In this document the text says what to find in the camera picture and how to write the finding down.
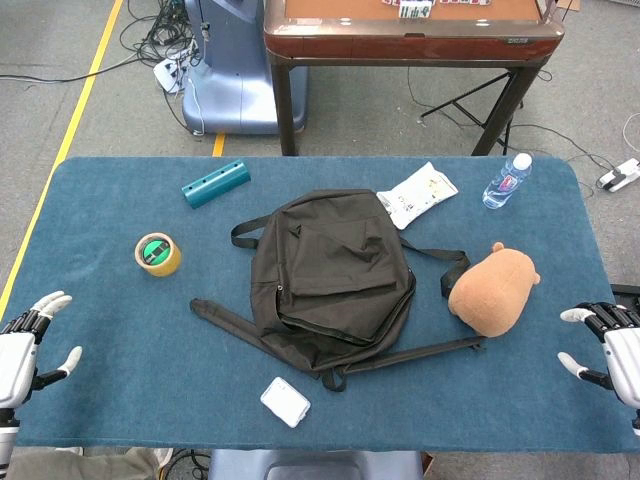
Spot mahjong tile row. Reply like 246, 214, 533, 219
382, 0, 492, 20

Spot clear plastic water bottle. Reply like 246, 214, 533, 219
481, 152, 534, 211

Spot blue table cloth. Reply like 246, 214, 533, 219
0, 155, 640, 454

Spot khaki cloth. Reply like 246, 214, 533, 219
9, 446, 174, 480

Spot cardboard box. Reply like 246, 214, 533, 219
542, 0, 584, 24

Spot white power strip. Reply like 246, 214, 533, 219
597, 157, 640, 193
152, 39, 201, 94

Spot blue machine base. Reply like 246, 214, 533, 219
181, 0, 309, 136

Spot tangled black floor cables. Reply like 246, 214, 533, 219
124, 0, 201, 66

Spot thin black floor cable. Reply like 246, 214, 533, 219
519, 122, 616, 186

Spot white snack packet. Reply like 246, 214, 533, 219
375, 161, 460, 231

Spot brown mahjong table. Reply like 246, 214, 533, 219
263, 0, 566, 157

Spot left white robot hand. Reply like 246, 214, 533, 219
0, 290, 84, 412

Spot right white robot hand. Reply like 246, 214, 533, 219
557, 301, 640, 416

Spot brown plush toy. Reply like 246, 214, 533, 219
447, 241, 543, 338

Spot yellow tape roll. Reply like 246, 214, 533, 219
133, 231, 183, 278

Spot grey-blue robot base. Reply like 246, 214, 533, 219
207, 449, 425, 480

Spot black fabric backpack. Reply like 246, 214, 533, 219
189, 188, 489, 393

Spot white plastic box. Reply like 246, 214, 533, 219
259, 376, 312, 429

